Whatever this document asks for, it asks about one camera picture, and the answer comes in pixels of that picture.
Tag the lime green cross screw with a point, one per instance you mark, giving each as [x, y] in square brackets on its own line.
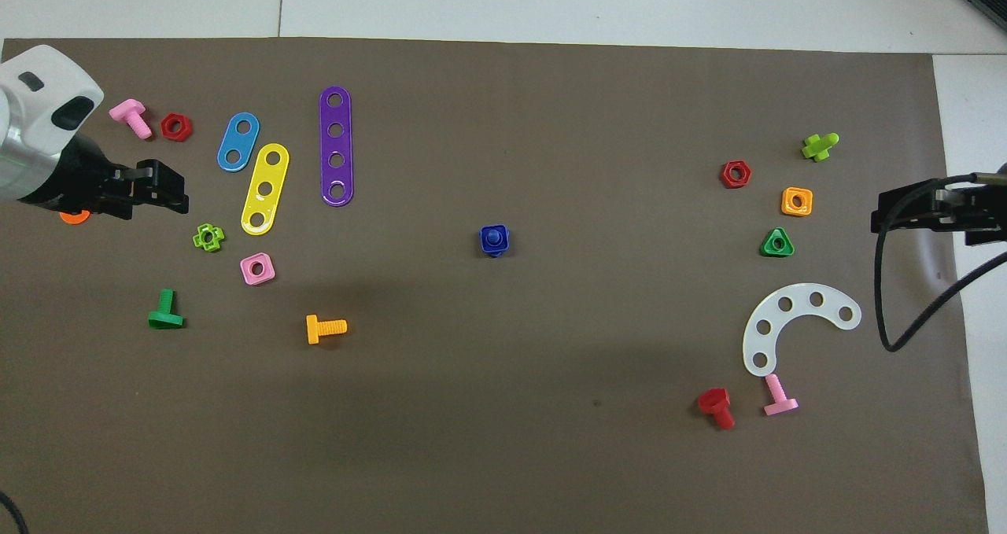
[818, 147]

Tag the yellow three-hole strip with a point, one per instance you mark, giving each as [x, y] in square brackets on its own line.
[265, 189]

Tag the white curved five-hole strip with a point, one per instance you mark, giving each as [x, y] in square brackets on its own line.
[775, 322]

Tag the orange plastic screw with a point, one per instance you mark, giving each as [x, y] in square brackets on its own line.
[324, 329]

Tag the orange square nut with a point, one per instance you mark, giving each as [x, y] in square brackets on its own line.
[797, 201]

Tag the dark green triangle nut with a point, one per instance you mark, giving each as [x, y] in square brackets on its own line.
[777, 243]

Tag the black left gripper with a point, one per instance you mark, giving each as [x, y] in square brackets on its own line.
[79, 180]

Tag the red hexagon nut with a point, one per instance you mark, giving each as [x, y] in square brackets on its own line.
[735, 174]
[176, 127]

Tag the pink plastic screw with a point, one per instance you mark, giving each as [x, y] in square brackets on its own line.
[134, 117]
[779, 396]

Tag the dark blue square nut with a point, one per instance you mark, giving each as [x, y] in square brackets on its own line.
[485, 244]

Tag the orange heart-shaped plate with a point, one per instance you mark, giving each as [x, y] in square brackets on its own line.
[75, 218]

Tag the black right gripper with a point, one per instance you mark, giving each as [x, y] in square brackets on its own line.
[975, 204]

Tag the lime green cross nut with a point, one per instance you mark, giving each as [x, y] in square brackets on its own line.
[208, 237]

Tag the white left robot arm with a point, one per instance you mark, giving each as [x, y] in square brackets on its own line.
[39, 109]

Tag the red hexagon-head screw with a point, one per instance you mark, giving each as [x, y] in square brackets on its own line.
[717, 406]

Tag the purple four-hole strip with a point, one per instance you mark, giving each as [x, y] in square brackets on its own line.
[336, 146]

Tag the blue two-hole strip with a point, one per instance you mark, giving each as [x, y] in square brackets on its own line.
[237, 142]

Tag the blue triangle-head screw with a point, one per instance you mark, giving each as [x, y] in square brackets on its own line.
[494, 237]

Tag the dark green plastic screw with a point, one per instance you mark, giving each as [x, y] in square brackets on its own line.
[165, 314]

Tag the pink square nut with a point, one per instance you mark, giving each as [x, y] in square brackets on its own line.
[258, 268]

